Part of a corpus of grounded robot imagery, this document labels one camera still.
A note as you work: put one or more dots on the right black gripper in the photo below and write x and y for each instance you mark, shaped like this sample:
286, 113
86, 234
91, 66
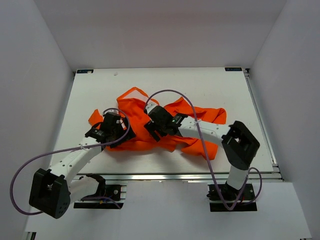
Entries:
150, 128

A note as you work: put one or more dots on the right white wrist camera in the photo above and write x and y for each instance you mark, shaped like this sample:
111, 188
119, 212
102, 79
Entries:
149, 107

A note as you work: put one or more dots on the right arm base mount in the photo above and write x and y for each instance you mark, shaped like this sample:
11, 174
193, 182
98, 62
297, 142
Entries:
245, 203

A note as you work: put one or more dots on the aluminium right side rail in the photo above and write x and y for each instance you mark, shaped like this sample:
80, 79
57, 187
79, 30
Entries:
258, 110

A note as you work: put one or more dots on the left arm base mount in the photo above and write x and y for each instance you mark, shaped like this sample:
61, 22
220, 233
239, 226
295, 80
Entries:
107, 195

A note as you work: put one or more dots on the aluminium front rail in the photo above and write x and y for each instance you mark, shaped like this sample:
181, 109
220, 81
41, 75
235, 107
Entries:
189, 177

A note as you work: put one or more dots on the aluminium rail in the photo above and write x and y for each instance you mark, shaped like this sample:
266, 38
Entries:
189, 177
258, 110

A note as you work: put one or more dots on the left blue corner label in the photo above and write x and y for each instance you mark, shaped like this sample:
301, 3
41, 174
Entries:
84, 71

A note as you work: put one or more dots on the orange zip jacket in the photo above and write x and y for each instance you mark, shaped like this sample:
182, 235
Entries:
132, 103

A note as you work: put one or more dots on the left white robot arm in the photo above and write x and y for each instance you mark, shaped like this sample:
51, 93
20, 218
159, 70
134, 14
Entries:
54, 189

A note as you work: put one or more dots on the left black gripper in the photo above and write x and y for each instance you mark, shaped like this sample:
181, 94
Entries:
129, 135

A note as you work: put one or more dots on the blue corner label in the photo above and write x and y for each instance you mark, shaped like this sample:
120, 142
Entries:
84, 71
233, 69

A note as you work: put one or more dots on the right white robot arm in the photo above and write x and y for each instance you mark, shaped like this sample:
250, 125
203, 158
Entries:
238, 143

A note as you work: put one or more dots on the right blue corner label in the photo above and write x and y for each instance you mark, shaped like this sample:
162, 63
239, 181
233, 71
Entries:
233, 69

